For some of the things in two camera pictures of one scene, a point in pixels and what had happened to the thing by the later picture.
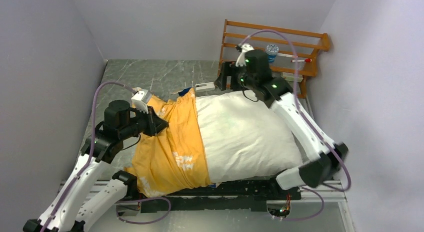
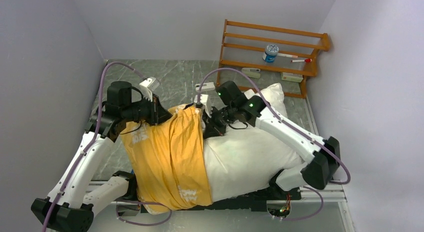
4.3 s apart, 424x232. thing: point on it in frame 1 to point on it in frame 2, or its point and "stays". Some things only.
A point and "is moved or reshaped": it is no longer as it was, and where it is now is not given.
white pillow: [244, 138] is moved or reshaped
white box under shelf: [290, 76] stays
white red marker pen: [306, 61] stays
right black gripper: [228, 70] to [212, 129]
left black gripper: [155, 124] to [158, 114]
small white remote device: [204, 87] stays
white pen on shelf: [287, 55] stays
